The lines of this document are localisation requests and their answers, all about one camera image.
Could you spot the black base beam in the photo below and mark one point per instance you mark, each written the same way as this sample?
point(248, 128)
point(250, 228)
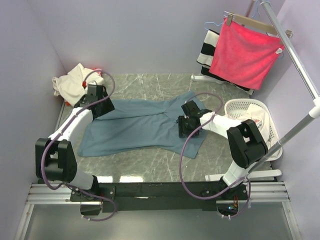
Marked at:
point(151, 196)

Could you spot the metal clothes rack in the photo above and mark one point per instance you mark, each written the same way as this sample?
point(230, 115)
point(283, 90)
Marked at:
point(277, 149)

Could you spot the wooden clip hanger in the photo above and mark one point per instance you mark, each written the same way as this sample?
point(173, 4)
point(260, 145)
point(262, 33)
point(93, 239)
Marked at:
point(253, 23)

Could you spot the aluminium rail frame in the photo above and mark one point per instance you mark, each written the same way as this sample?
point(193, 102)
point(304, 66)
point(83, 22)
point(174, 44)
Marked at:
point(50, 215)

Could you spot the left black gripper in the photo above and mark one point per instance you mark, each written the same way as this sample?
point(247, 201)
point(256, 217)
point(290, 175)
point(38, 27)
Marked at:
point(108, 107)

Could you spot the pink folded t shirt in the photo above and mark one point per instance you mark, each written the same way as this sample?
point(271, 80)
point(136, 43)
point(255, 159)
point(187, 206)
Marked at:
point(97, 70)

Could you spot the blue wire hanger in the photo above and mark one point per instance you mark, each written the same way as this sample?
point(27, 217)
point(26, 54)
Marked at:
point(211, 23)

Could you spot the black white striped cloth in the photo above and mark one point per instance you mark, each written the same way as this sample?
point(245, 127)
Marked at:
point(205, 59)

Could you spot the blue t shirt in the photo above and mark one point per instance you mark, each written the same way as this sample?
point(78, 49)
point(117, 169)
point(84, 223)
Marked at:
point(139, 123)

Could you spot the cream folded t shirt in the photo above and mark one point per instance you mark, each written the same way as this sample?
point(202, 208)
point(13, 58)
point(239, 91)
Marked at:
point(74, 85)

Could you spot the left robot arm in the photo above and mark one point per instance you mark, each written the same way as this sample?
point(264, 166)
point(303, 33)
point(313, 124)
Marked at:
point(55, 161)

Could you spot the red towel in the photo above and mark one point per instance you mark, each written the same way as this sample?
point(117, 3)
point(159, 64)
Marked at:
point(244, 57)

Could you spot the white t shirt in basket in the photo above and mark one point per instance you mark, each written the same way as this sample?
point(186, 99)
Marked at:
point(261, 119)

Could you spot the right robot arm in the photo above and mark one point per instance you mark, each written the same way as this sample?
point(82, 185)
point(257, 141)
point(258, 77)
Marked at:
point(246, 142)

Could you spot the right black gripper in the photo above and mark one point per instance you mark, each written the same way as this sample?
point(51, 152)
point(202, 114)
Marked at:
point(182, 120)

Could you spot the white laundry basket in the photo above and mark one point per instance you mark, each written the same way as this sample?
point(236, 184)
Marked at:
point(237, 107)

